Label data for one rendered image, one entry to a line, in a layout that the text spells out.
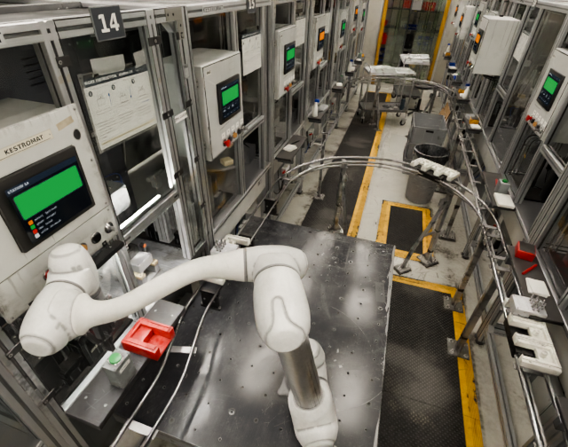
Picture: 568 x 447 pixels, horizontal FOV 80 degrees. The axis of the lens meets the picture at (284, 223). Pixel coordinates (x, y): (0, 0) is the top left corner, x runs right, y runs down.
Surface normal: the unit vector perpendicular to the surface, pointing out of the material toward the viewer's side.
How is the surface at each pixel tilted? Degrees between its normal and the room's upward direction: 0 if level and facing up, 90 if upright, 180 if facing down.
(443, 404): 0
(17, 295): 90
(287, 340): 84
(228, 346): 0
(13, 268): 90
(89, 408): 0
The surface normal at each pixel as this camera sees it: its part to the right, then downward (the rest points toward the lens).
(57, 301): 0.17, -0.78
